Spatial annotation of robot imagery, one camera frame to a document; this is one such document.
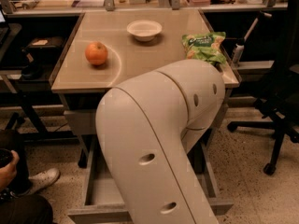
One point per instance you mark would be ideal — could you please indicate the person's hand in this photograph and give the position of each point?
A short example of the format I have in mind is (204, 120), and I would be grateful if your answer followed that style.
(8, 173)

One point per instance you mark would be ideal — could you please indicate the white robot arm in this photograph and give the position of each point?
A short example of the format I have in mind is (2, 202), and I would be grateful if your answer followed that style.
(146, 126)

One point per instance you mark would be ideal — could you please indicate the closed grey upper drawer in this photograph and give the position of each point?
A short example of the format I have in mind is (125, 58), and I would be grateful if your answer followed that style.
(82, 122)

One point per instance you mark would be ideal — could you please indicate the open grey lower drawer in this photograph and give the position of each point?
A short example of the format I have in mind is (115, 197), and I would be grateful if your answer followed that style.
(102, 202)

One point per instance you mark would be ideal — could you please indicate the grey drawer cabinet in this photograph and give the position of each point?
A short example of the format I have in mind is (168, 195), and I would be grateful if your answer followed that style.
(80, 84)

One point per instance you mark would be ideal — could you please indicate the person's dark trouser leg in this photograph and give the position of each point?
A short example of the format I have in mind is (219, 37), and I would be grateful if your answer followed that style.
(12, 140)

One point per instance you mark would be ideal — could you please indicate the white sneaker shoe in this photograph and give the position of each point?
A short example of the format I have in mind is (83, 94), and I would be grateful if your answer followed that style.
(43, 180)

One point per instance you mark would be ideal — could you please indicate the black box with label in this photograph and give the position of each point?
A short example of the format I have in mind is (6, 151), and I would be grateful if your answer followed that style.
(42, 44)

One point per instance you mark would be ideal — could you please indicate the orange apple fruit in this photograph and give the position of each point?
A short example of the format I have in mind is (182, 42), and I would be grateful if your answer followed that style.
(96, 53)

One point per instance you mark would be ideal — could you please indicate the white paper bowl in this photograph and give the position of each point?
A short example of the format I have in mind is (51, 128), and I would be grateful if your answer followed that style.
(144, 30)

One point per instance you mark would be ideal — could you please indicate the green snack chip bag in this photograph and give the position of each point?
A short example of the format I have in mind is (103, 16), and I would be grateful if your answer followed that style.
(205, 47)

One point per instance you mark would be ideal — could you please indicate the black office chair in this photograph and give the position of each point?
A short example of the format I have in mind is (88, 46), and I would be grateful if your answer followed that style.
(277, 92)

